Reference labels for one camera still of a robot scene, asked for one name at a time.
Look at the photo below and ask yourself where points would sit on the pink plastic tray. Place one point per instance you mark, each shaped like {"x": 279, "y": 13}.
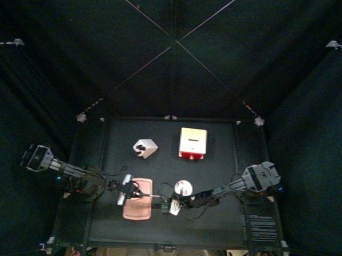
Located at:
{"x": 142, "y": 210}

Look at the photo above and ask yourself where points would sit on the small white plate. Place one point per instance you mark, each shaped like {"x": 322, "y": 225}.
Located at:
{"x": 186, "y": 186}

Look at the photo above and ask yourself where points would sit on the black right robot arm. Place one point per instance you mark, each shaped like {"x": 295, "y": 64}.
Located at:
{"x": 240, "y": 182}

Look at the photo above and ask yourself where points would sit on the silver frame corner bracket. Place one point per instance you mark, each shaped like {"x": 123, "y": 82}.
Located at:
{"x": 15, "y": 42}
{"x": 333, "y": 44}
{"x": 258, "y": 121}
{"x": 80, "y": 117}
{"x": 168, "y": 117}

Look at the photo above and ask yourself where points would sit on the white cube with black pattern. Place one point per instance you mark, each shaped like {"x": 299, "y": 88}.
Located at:
{"x": 146, "y": 148}

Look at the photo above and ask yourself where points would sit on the cream box with red end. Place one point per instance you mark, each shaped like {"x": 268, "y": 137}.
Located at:
{"x": 192, "y": 141}

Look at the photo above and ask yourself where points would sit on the white text label sticker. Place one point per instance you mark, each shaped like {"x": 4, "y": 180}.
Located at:
{"x": 262, "y": 228}

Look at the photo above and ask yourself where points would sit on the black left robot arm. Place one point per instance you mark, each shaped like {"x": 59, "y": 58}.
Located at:
{"x": 61, "y": 167}

